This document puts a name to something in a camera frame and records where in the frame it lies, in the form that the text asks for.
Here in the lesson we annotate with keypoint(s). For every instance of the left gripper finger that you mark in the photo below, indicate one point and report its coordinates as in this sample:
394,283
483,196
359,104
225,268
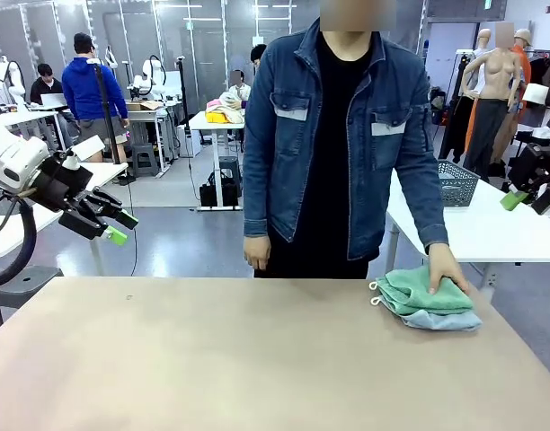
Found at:
115,211
88,229

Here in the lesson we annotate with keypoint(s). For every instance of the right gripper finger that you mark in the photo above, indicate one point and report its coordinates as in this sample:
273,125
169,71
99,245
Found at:
514,201
549,199

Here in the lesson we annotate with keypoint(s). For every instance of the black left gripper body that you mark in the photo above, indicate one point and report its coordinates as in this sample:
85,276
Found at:
64,182

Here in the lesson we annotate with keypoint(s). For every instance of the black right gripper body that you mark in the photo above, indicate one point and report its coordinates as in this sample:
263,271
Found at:
538,168

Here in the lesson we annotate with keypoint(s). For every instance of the silver laptop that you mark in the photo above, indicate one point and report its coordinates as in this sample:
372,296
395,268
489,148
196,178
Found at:
54,100

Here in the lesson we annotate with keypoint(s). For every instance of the light blue terry towel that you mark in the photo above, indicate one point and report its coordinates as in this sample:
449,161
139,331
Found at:
446,321

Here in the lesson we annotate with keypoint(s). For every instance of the yellow and pink clothes pile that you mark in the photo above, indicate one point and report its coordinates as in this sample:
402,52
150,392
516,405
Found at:
221,116

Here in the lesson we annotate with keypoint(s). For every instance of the green terry towel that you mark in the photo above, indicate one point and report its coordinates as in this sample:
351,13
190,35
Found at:
405,296

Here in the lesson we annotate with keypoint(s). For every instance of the person's right forearm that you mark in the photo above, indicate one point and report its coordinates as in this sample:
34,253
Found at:
256,206

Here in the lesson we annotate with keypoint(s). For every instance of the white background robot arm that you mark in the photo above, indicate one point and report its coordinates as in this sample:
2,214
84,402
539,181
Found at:
149,72
15,85

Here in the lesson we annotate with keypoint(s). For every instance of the person's left forearm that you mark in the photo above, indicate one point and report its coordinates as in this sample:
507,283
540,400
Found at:
430,220

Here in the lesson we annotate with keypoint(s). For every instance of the person's left hand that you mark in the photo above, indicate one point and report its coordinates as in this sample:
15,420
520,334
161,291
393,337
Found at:
446,265

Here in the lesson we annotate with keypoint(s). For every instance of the person's right hand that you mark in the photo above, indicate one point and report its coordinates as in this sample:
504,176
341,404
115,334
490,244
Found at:
257,253

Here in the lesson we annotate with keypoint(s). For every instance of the grey step stool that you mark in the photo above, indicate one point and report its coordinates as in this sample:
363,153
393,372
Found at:
144,157

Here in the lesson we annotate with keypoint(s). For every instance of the dark grey stool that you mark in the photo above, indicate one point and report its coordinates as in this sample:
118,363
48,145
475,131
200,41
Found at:
28,278

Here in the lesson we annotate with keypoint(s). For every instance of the black tripod pole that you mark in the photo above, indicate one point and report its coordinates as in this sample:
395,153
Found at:
105,112

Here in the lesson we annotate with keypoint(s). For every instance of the white work table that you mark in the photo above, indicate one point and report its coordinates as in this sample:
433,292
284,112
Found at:
14,117
144,114

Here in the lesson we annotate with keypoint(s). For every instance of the person in black hoodie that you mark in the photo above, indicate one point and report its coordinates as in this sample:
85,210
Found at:
46,87

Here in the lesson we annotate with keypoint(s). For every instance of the person in blue hoodie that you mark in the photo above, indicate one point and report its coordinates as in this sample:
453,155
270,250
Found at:
91,85

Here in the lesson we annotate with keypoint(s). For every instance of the nude mannequin with grey trousers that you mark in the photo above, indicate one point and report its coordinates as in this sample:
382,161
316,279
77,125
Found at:
495,76

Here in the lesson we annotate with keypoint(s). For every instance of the black bag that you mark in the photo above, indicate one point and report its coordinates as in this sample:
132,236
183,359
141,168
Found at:
219,193

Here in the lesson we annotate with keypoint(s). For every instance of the black luggage pile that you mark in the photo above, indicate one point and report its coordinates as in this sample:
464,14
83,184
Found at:
438,105

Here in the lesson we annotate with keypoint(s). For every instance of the white standing desk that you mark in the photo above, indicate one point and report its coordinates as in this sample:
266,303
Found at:
198,122

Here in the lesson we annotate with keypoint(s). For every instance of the mannequin with beige hat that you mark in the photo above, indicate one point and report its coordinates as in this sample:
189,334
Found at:
522,38

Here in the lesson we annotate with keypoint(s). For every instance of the black stand pole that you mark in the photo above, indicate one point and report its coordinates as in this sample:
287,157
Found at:
182,90

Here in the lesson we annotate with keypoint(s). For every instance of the white mannequin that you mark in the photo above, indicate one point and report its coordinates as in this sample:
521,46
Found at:
483,40

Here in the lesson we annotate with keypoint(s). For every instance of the seated person in white top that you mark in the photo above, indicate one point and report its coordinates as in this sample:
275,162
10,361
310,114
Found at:
239,90

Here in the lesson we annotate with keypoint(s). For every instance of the person in denim jacket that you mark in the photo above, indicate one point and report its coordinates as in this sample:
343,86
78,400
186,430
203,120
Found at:
329,134

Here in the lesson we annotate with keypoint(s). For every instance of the person in purple hoodie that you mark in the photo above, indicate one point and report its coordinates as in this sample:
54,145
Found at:
258,51

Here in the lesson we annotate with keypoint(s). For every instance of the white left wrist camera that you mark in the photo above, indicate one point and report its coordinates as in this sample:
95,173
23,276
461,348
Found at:
88,147

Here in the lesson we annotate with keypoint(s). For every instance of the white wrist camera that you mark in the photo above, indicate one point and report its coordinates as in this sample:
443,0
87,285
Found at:
88,147
535,93

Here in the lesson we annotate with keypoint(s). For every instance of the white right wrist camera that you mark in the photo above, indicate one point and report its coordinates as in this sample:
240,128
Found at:
535,93

